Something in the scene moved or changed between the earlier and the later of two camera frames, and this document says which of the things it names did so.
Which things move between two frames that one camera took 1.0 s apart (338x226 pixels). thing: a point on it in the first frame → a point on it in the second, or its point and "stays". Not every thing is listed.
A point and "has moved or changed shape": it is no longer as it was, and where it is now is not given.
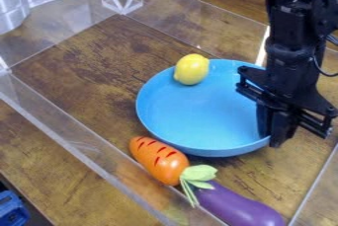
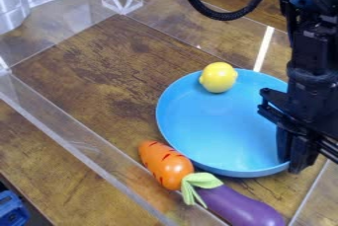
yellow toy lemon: x=191 y=69 → x=218 y=77
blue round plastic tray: x=207 y=119 has moved or changed shape
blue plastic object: x=13 y=213 stays
